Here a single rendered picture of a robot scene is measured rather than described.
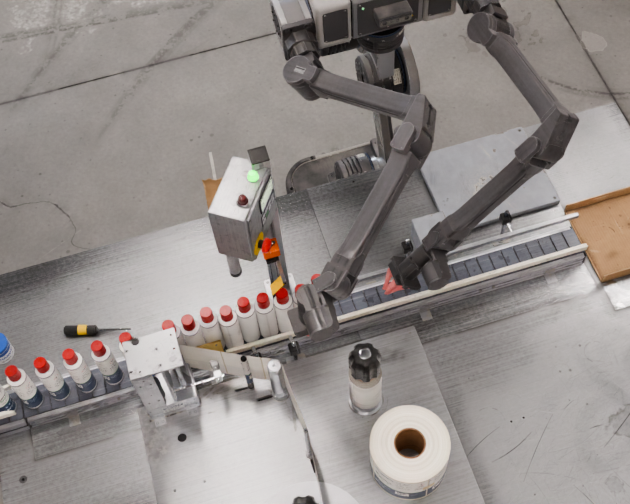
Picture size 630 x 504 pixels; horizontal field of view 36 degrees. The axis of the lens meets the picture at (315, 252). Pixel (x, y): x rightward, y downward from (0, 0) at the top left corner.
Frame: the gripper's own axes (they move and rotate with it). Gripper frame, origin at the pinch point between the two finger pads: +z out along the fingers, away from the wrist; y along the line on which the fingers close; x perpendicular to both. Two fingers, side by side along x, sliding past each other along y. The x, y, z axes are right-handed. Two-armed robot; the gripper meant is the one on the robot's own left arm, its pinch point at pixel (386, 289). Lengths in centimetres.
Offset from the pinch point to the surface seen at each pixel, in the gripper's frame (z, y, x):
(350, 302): 10.6, -2.3, -4.4
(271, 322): 18.1, 1.3, -28.9
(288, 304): 9.4, 1.1, -29.0
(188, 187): 100, -120, 25
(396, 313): 4.3, 4.7, 5.1
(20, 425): 73, 3, -79
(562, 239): -31, -2, 46
